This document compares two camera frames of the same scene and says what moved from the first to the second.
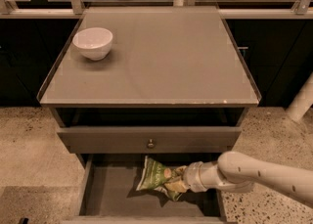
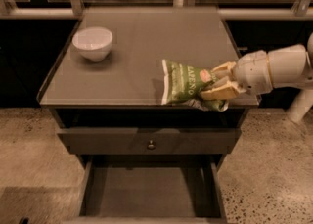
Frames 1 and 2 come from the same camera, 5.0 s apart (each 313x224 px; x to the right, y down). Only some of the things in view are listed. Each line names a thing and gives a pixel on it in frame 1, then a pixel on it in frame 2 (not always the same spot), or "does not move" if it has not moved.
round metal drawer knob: x=151 y=145 does not move
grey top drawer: x=150 y=139 does not move
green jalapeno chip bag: x=153 y=176 to x=182 y=84
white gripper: x=193 y=177 to x=251 y=71
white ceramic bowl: x=93 y=43 does not move
